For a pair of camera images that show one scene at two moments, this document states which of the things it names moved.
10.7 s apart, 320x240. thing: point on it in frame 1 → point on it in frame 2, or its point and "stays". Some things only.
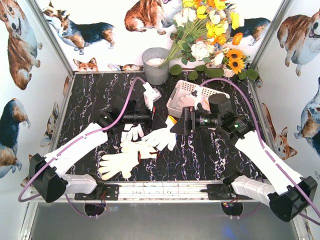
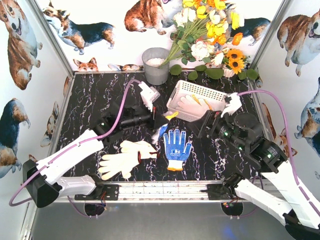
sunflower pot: [233, 62] stays
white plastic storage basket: [186, 94] stays
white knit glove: [161, 138] → [176, 150]
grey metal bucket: [152, 58] stays
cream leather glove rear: [146, 151] stays
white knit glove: [130, 129] → [159, 133]
